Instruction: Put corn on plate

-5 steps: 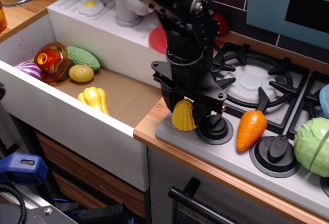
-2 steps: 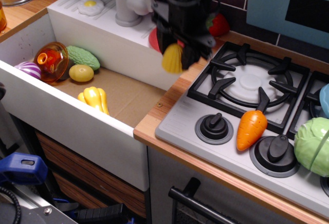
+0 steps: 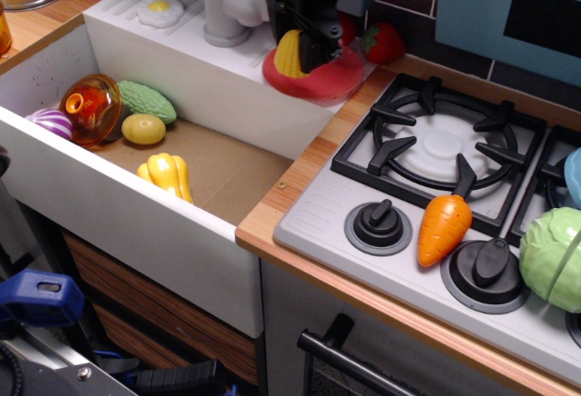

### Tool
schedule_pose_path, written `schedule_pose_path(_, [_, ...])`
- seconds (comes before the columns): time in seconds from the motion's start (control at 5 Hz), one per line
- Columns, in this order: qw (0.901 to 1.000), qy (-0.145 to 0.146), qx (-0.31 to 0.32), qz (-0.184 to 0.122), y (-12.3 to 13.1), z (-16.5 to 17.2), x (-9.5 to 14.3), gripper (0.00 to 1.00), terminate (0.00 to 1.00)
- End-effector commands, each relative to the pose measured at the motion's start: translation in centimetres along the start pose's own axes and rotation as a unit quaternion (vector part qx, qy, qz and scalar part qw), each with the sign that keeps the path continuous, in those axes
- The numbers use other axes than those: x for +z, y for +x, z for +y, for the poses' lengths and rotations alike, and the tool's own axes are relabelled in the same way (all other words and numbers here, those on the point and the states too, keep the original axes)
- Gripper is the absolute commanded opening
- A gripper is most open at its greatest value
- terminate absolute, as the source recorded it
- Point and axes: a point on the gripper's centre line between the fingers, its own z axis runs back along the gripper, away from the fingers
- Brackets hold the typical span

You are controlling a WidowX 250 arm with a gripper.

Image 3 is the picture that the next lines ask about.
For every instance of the black stove grate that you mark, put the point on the black stove grate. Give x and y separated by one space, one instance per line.
421 140
546 188

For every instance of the red toy strawberry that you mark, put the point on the red toy strawberry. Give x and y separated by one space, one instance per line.
381 43

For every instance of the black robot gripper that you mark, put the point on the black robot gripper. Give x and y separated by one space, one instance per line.
319 22

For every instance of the orange transparent plastic cup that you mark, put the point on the orange transparent plastic cup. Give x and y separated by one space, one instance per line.
93 106

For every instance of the blue clamp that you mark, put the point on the blue clamp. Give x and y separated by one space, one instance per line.
41 299

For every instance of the purple striped toy onion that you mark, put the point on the purple striped toy onion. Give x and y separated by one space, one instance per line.
54 121

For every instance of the black left stove grate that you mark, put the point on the black left stove grate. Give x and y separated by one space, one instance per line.
421 140

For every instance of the orange toy carrot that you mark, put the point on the orange toy carrot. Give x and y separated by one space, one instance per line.
445 222

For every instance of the black left stove knob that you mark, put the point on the black left stove knob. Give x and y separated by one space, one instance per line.
378 229

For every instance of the yellow toy corn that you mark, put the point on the yellow toy corn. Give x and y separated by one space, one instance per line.
287 55

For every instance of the black stove knob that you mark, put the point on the black stove knob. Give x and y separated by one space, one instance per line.
484 276
378 229

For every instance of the yellow toy potato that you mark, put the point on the yellow toy potato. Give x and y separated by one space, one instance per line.
143 129

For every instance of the orange glass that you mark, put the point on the orange glass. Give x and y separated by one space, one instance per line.
5 34

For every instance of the light blue bowl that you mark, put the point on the light blue bowl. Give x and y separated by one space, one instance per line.
572 174

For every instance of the white toy faucet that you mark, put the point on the white toy faucet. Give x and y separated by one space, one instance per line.
228 23

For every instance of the red plastic plate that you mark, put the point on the red plastic plate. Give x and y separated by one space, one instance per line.
333 81

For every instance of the green toy bitter gourd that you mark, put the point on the green toy bitter gourd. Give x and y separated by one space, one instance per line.
141 99

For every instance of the black middle stove knob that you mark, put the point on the black middle stove knob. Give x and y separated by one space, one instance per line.
484 276

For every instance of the black right stove grate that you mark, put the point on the black right stove grate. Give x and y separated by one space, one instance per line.
546 188

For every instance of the toy fried egg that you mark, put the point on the toy fried egg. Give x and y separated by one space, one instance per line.
159 13

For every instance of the yellow toy bell pepper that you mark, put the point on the yellow toy bell pepper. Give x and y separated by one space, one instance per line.
169 172

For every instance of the green toy cabbage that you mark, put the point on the green toy cabbage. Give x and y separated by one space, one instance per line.
550 258

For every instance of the grey toy stove top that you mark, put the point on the grey toy stove top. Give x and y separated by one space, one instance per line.
538 332

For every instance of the black oven door handle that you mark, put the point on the black oven door handle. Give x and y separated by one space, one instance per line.
327 366

